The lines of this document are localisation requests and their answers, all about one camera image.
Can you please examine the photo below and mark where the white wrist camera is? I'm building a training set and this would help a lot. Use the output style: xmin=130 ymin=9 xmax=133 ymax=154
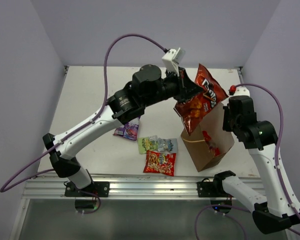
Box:
xmin=228 ymin=85 xmax=250 ymax=97
xmin=161 ymin=47 xmax=186 ymax=77

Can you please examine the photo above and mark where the pale blue snack packet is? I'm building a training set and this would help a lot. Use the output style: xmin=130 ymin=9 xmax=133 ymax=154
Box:
xmin=157 ymin=138 xmax=178 ymax=154

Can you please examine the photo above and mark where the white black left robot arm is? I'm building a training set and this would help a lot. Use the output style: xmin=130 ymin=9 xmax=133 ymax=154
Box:
xmin=42 ymin=64 xmax=203 ymax=197

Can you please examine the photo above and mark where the purple snack bag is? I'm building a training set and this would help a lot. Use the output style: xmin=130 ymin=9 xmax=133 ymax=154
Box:
xmin=113 ymin=116 xmax=141 ymax=141

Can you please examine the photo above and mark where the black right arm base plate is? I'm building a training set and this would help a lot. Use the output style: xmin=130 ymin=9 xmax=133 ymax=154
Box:
xmin=196 ymin=178 xmax=220 ymax=198

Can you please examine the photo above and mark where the green snack packet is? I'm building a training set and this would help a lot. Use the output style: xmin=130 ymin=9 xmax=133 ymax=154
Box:
xmin=137 ymin=135 xmax=158 ymax=155

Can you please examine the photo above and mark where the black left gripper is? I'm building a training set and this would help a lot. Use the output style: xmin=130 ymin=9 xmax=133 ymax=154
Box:
xmin=142 ymin=65 xmax=204 ymax=107

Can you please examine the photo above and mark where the aluminium table edge strip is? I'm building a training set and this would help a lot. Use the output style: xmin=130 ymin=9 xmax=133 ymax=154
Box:
xmin=237 ymin=66 xmax=244 ymax=84

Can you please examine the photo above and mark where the brown paper bag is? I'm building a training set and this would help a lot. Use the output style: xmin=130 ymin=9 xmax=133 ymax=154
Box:
xmin=180 ymin=103 xmax=235 ymax=172

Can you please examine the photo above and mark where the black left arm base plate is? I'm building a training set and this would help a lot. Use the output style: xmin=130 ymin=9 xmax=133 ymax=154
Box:
xmin=63 ymin=181 xmax=110 ymax=198

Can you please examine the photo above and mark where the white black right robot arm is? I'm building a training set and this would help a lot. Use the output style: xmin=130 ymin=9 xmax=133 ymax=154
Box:
xmin=212 ymin=95 xmax=300 ymax=234

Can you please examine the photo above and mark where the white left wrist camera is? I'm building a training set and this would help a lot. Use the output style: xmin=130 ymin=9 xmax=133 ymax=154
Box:
xmin=161 ymin=47 xmax=186 ymax=77

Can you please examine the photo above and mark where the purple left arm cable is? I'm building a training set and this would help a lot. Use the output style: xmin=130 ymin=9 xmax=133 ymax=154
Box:
xmin=0 ymin=34 xmax=169 ymax=193

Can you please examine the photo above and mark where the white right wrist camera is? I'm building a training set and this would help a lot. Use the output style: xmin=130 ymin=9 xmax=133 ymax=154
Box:
xmin=228 ymin=85 xmax=250 ymax=97

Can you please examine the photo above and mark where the red mixed snack bag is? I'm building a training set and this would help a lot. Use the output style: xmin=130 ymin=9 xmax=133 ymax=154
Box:
xmin=143 ymin=150 xmax=177 ymax=177

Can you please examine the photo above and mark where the red Doritos chip bag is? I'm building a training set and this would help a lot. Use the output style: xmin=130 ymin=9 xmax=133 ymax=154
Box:
xmin=174 ymin=64 xmax=228 ymax=136

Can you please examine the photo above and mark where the red fruit candy bag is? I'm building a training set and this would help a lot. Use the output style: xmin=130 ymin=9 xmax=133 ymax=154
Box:
xmin=202 ymin=131 xmax=220 ymax=157

